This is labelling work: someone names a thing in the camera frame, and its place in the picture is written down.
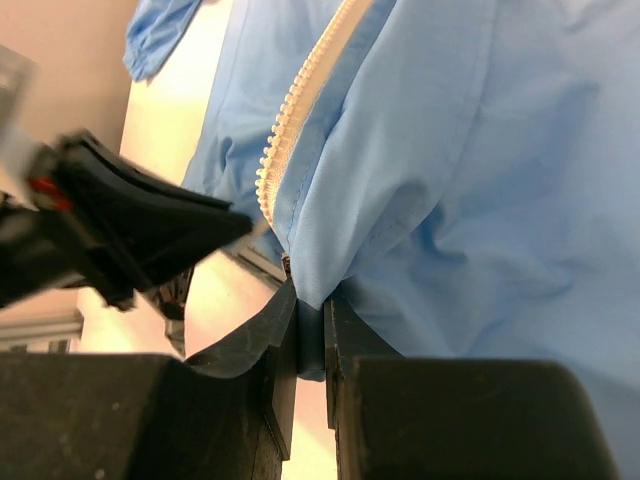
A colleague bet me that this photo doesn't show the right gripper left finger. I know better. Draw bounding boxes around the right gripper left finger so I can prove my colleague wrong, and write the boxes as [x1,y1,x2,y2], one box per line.
[1,283,297,479]

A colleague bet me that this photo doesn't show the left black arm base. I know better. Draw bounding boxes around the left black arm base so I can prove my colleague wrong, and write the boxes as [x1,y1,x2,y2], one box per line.
[152,267,195,358]

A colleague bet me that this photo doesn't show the light blue hooded jacket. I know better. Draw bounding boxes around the light blue hooded jacket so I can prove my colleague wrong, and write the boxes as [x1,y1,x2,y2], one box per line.
[123,0,640,480]

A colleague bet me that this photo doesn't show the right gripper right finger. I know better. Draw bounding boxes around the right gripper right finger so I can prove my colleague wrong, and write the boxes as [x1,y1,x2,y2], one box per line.
[323,292,618,479]

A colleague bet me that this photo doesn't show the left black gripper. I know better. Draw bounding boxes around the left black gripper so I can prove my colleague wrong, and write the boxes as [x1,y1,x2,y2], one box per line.
[1,131,252,310]

